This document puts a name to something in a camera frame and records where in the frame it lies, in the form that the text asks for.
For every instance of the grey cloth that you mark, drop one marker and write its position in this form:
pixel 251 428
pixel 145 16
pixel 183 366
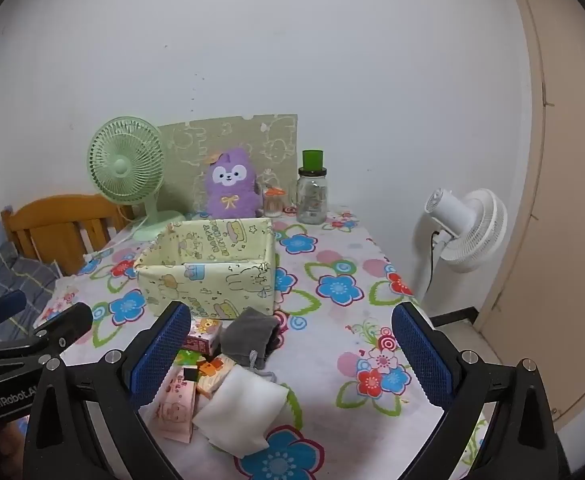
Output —
pixel 247 330

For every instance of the grey plaid pillow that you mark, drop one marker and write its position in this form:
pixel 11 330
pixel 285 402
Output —
pixel 2 270

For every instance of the wooden bed headboard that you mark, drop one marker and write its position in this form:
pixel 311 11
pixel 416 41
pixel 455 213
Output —
pixel 47 220

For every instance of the white standing fan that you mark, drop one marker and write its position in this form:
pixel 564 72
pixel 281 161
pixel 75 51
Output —
pixel 472 240

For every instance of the yellow printed storage box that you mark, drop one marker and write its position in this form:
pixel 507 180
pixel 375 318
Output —
pixel 242 285

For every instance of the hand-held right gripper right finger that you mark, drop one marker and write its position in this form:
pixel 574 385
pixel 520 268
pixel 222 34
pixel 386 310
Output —
pixel 422 360

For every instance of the green desk fan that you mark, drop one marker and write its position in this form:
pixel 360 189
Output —
pixel 122 165

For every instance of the pink cartoon packet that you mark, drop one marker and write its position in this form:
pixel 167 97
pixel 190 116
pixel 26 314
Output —
pixel 175 410

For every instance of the green printed board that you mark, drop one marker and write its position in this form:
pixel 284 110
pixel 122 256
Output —
pixel 272 135

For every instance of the glass jar green lid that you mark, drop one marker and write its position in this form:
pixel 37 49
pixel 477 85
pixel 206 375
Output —
pixel 311 200

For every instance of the small pink box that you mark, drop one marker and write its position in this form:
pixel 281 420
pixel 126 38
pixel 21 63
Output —
pixel 202 335

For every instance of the orange green tissue pack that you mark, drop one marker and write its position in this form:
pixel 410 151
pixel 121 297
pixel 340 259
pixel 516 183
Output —
pixel 212 375

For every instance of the cotton swab container orange lid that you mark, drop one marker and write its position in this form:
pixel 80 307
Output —
pixel 274 205

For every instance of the floral tablecloth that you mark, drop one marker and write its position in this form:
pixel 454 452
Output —
pixel 347 320

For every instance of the purple plush toy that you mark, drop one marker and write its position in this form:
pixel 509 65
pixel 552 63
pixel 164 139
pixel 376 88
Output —
pixel 230 200

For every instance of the white tissue paper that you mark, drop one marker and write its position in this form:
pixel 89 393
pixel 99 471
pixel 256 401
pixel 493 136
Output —
pixel 242 405

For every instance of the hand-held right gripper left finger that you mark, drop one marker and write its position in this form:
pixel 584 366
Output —
pixel 160 355

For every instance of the beige door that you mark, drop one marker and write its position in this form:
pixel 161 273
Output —
pixel 572 210

